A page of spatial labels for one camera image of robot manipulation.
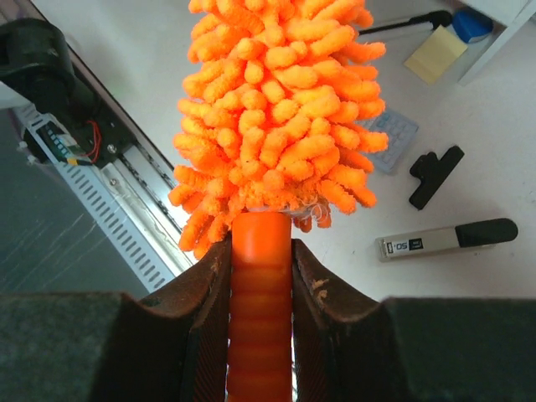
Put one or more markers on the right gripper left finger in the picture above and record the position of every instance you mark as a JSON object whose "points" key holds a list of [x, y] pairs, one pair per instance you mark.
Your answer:
{"points": [[108, 346]]}

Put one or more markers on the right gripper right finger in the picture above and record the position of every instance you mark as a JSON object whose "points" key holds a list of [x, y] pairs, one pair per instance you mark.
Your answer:
{"points": [[349, 347]]}

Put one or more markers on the orange microfiber duster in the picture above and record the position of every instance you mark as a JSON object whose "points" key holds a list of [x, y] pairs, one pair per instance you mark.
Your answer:
{"points": [[273, 139]]}

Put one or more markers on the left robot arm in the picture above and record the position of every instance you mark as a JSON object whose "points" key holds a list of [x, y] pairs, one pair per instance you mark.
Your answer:
{"points": [[36, 63]]}

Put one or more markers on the white small bookshelf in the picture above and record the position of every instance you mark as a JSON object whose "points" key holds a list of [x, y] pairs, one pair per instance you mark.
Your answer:
{"points": [[509, 16]]}

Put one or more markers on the black binder clip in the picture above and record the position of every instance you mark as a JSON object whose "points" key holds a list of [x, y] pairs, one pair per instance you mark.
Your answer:
{"points": [[432, 173]]}

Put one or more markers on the blue beige calculator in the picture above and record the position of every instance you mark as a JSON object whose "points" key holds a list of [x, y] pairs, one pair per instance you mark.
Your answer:
{"points": [[401, 132]]}

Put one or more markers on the yellow sticky note pad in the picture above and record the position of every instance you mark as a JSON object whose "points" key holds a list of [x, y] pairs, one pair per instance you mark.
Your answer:
{"points": [[436, 55]]}

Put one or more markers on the blue tape dispenser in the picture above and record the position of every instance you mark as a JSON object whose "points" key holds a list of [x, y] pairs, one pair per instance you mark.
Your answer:
{"points": [[471, 26]]}

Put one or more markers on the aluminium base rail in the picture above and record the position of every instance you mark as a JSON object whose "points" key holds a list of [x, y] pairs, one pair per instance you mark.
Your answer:
{"points": [[136, 174]]}

